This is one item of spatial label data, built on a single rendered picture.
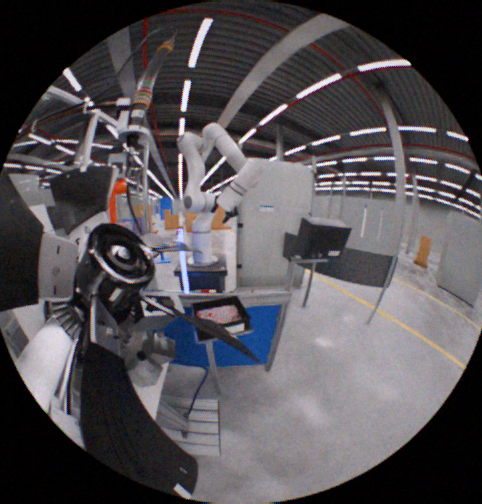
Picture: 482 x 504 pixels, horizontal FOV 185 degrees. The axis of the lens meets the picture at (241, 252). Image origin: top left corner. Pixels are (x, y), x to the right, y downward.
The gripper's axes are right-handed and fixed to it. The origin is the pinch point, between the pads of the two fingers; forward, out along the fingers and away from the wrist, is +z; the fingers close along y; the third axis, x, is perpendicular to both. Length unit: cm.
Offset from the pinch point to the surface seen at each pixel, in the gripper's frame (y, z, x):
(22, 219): 19, -4, -69
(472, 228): 416, -419, 215
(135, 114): 2, -19, -54
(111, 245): 22, -1, -55
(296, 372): 117, 64, 40
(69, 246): 20, 0, -61
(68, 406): 37, 10, -71
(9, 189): 16, -7, -73
